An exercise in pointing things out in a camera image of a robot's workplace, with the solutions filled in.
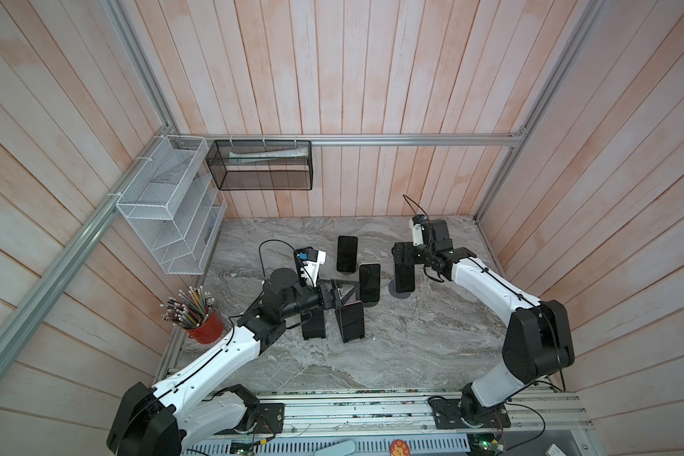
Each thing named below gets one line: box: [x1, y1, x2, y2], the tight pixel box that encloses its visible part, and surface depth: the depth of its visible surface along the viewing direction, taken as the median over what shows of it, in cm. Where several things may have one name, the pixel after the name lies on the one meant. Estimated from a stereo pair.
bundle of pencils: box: [159, 285, 215, 330], surface depth 80 cm
